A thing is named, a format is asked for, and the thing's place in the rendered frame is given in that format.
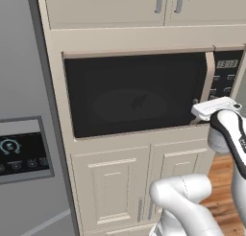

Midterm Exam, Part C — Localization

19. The beige microwave door handle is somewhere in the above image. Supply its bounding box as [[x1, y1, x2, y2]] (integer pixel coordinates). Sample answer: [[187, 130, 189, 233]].
[[189, 51, 216, 126]]

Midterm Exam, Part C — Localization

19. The black glass microwave door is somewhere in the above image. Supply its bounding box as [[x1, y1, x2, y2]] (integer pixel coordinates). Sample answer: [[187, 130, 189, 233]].
[[63, 51, 216, 139]]

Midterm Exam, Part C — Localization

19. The beige cupboard door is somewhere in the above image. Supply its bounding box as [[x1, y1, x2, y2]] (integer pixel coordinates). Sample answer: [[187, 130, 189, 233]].
[[42, 0, 170, 28], [163, 0, 246, 26], [144, 138, 216, 223], [70, 145, 152, 234]]

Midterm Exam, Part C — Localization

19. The grey fridge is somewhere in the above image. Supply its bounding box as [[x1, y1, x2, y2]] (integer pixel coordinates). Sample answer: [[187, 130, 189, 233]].
[[0, 0, 80, 236]]

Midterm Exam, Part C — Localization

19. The beige cabinet frame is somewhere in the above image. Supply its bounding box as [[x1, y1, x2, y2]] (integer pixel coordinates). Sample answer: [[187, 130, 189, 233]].
[[35, 0, 246, 236]]

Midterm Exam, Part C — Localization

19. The grey cupboard door handle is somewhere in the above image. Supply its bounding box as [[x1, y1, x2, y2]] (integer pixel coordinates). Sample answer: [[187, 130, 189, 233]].
[[147, 198, 155, 222], [174, 0, 185, 14], [155, 0, 164, 14], [136, 197, 144, 223]]

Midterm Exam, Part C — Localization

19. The black microwave oven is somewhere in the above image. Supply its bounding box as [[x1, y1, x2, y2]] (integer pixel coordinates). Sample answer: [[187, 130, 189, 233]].
[[61, 45, 246, 140]]

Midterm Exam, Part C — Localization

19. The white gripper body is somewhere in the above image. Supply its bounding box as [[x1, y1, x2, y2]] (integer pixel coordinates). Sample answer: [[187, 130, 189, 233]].
[[190, 96, 238, 123]]

